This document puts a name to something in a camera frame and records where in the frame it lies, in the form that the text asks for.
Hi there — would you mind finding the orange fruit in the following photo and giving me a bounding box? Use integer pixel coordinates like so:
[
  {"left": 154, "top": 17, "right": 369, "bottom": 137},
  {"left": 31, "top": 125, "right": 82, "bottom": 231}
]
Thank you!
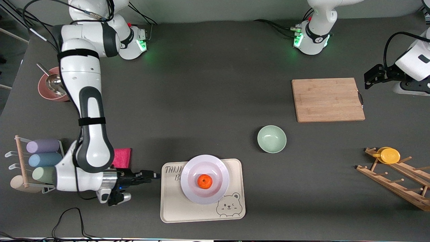
[{"left": 197, "top": 174, "right": 213, "bottom": 190}]

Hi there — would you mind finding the white round plate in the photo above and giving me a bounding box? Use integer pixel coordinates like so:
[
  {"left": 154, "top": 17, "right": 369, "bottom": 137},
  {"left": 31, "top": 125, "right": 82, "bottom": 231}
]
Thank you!
[{"left": 180, "top": 154, "right": 230, "bottom": 205}]

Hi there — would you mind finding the pink folded cloth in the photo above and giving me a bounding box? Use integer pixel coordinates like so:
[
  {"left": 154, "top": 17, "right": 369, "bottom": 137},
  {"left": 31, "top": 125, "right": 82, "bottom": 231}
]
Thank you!
[{"left": 112, "top": 148, "right": 132, "bottom": 169}]

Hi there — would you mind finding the beige bear print tray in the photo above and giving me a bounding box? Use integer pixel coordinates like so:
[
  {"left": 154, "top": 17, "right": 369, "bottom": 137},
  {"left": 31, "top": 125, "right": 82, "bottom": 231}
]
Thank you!
[{"left": 160, "top": 158, "right": 246, "bottom": 224}]

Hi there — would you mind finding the wooden cutting board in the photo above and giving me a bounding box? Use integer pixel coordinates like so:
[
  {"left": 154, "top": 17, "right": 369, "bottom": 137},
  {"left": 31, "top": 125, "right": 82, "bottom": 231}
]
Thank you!
[{"left": 291, "top": 78, "right": 366, "bottom": 123}]

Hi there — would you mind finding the yellow cup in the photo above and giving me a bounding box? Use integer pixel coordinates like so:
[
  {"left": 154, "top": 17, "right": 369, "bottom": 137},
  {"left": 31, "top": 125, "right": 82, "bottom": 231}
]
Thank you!
[{"left": 372, "top": 147, "right": 401, "bottom": 165}]

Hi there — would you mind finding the green cup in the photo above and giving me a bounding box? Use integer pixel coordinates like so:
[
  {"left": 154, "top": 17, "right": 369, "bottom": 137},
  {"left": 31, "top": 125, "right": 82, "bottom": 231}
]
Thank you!
[{"left": 32, "top": 166, "right": 58, "bottom": 185}]

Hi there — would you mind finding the blue cup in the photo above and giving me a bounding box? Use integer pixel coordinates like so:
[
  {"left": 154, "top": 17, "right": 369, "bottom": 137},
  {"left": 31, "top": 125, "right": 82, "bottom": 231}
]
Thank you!
[{"left": 28, "top": 153, "right": 64, "bottom": 168}]

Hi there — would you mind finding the purple cup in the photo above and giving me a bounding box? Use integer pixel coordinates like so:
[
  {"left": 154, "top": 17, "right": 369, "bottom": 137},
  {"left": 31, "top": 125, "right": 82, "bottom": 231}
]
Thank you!
[{"left": 26, "top": 138, "right": 60, "bottom": 154}]

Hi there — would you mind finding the wooden peg dish rack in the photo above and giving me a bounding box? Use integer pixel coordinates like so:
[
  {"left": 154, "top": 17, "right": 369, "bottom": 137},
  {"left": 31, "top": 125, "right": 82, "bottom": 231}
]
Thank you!
[{"left": 356, "top": 147, "right": 430, "bottom": 212}]

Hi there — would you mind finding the beige cup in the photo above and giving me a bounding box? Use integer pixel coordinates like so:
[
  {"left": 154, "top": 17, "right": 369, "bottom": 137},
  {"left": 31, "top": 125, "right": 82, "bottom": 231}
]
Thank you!
[{"left": 10, "top": 175, "right": 43, "bottom": 194}]

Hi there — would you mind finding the pink bowl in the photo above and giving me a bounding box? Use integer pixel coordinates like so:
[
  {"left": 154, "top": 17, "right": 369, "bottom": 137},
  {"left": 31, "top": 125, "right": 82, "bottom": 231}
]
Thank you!
[{"left": 37, "top": 66, "right": 71, "bottom": 103}]

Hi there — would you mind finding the light green bowl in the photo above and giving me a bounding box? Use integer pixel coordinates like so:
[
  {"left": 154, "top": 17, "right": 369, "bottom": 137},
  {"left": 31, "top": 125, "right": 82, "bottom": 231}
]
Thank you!
[{"left": 257, "top": 125, "right": 287, "bottom": 154}]

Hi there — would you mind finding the metal scoop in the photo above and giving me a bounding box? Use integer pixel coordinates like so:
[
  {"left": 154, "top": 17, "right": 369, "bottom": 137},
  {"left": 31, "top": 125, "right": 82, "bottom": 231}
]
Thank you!
[{"left": 36, "top": 63, "right": 66, "bottom": 96}]

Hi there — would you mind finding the black looped table cable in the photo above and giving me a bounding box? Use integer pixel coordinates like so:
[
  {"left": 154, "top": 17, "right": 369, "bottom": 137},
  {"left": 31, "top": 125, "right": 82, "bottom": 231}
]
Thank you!
[{"left": 52, "top": 207, "right": 101, "bottom": 240}]

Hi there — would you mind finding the white wire cup rack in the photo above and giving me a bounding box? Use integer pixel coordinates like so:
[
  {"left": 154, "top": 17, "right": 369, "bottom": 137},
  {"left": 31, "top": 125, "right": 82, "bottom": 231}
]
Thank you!
[{"left": 5, "top": 135, "right": 72, "bottom": 195}]

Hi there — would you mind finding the black left arm base cable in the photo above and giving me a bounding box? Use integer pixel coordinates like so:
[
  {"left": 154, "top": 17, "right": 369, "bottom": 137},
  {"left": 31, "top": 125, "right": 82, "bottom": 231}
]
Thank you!
[{"left": 253, "top": 7, "right": 315, "bottom": 38}]

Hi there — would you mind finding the black arm base cable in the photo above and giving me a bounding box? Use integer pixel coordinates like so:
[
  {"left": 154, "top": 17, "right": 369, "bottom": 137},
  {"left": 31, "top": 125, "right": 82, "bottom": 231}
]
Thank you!
[
  {"left": 127, "top": 3, "right": 158, "bottom": 43},
  {"left": 253, "top": 7, "right": 315, "bottom": 38}
]

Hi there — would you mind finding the black right arm base cable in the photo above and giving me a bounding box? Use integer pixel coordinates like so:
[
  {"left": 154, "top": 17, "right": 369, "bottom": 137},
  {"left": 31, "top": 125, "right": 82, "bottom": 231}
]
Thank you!
[{"left": 127, "top": 3, "right": 158, "bottom": 43}]

